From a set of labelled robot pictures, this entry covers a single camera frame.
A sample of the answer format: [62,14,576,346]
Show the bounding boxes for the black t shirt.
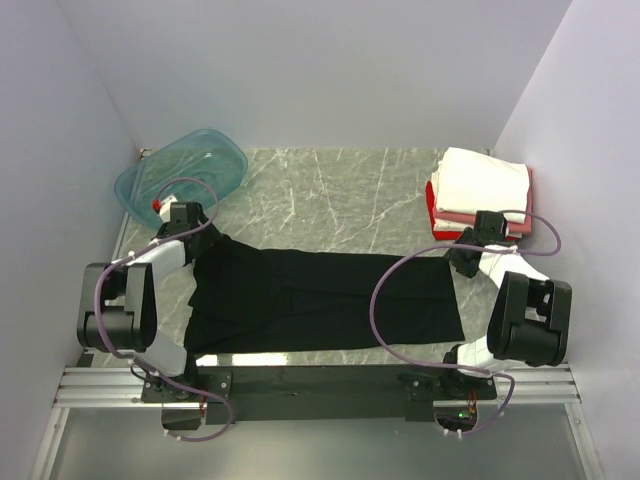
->
[184,236,464,354]

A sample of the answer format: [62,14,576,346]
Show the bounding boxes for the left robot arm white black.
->
[76,201,222,402]

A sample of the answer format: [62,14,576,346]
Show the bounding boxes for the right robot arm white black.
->
[438,211,572,399]

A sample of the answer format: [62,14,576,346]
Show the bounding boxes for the white folded t shirt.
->
[432,147,531,224]

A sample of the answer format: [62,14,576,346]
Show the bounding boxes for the teal plastic basket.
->
[114,129,248,229]

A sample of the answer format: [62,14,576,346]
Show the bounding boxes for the red folded t shirt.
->
[426,167,533,238]

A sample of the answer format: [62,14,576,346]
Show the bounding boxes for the black base bar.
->
[139,364,499,426]

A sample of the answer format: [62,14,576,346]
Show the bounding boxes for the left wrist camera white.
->
[151,195,178,223]

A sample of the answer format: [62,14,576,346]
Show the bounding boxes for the aluminium rail left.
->
[29,147,151,480]

